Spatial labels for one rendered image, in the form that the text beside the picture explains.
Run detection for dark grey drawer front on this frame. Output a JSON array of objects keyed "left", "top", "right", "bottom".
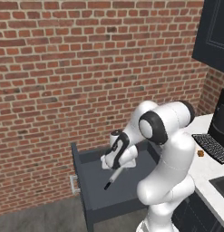
[{"left": 70, "top": 141, "right": 95, "bottom": 232}]

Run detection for silver drawer handle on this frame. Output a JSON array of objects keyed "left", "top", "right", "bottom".
[{"left": 69, "top": 174, "right": 82, "bottom": 196}]

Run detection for black countertop appliance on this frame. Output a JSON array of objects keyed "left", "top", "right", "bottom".
[{"left": 207, "top": 88, "right": 224, "bottom": 151}]

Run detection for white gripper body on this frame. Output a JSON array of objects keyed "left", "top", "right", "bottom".
[{"left": 100, "top": 145, "right": 139, "bottom": 171}]

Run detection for black wire grid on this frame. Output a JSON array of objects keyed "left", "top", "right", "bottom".
[{"left": 191, "top": 133, "right": 224, "bottom": 165}]

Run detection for dark blue base cupboards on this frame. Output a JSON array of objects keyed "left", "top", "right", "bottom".
[{"left": 171, "top": 190, "right": 224, "bottom": 232}]

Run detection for dark sink basin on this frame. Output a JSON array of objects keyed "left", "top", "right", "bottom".
[{"left": 209, "top": 175, "right": 224, "bottom": 202}]

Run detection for dark grey open drawer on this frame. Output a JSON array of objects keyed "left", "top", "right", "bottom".
[{"left": 76, "top": 140, "right": 163, "bottom": 224}]

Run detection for dark blue wall cupboard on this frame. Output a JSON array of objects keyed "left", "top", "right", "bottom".
[{"left": 191, "top": 0, "right": 224, "bottom": 74}]

